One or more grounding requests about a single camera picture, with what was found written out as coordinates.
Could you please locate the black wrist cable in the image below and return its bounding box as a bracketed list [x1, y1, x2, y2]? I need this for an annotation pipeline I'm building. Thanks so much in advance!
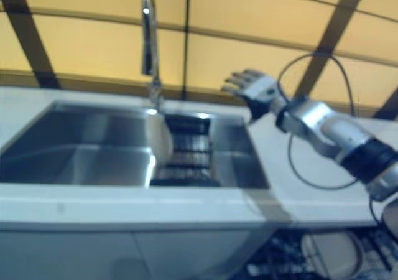
[276, 52, 398, 228]

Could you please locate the cream ceramic plate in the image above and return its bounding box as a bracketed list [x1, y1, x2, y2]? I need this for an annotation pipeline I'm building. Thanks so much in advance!
[146, 110, 174, 169]
[301, 232, 365, 278]

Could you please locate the chrome gooseneck faucet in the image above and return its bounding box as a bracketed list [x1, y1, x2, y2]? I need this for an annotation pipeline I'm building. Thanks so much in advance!
[141, 0, 166, 113]

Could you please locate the wire dishwasher rack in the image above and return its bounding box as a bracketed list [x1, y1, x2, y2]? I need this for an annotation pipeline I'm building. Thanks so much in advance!
[245, 228, 398, 280]

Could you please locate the stainless steel sink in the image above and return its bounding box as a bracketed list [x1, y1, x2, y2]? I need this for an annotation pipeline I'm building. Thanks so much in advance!
[0, 101, 270, 189]

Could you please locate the black steel sink drying rack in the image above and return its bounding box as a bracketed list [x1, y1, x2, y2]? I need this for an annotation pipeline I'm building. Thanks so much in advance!
[150, 113, 220, 188]

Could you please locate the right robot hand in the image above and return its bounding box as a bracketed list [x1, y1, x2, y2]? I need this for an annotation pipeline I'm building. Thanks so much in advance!
[220, 68, 281, 124]

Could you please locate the glossy white cabinet front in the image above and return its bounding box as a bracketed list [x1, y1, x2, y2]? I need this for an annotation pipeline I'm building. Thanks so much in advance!
[0, 230, 271, 280]

